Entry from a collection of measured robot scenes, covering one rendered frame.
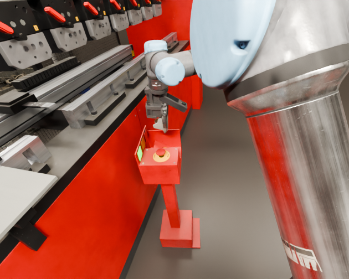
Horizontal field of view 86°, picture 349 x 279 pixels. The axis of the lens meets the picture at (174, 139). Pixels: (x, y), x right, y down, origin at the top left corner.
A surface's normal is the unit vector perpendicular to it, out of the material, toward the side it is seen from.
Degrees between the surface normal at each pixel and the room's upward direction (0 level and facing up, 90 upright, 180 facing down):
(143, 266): 0
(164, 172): 90
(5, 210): 0
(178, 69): 92
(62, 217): 90
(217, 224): 0
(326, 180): 59
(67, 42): 90
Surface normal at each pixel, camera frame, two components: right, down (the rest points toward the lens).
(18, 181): -0.11, -0.78
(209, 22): -0.95, 0.18
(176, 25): -0.27, 0.62
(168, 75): 0.38, 0.58
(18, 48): 0.96, 0.09
